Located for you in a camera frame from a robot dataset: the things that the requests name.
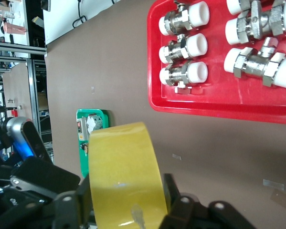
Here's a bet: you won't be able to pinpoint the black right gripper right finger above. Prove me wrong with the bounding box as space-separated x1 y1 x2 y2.
160 173 209 229

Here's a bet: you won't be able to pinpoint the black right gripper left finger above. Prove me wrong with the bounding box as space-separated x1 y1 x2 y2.
53 176 96 229

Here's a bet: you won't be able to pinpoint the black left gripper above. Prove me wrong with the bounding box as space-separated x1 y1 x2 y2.
0 156 82 199

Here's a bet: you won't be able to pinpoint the yellow tape roll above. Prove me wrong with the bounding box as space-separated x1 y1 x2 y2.
88 122 169 229

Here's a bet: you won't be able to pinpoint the green plastic tray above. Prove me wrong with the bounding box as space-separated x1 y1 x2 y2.
75 108 111 179

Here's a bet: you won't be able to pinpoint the brown square tape scrap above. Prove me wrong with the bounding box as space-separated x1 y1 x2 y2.
269 188 286 211

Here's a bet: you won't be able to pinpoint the red tray holding valves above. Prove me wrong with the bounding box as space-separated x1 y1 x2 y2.
147 0 286 125

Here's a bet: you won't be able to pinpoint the small black gold component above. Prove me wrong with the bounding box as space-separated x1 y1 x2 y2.
80 142 90 156

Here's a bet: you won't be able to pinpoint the white circuit breaker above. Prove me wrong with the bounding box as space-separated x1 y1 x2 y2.
86 114 103 132

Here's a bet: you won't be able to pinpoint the brown background table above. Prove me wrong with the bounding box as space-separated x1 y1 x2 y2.
1 62 35 120

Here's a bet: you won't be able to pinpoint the tilted metal valve white caps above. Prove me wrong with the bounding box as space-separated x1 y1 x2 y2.
223 37 286 89

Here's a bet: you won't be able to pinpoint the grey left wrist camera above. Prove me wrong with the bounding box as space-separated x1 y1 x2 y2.
3 116 47 163

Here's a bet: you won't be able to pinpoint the grey push-button switch box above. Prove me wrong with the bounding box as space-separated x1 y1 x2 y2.
76 116 89 142

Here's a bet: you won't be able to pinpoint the aluminium lab frame post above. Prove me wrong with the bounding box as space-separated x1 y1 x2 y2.
25 45 48 150

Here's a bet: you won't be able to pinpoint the black floor cable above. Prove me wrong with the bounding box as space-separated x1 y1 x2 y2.
72 0 87 28

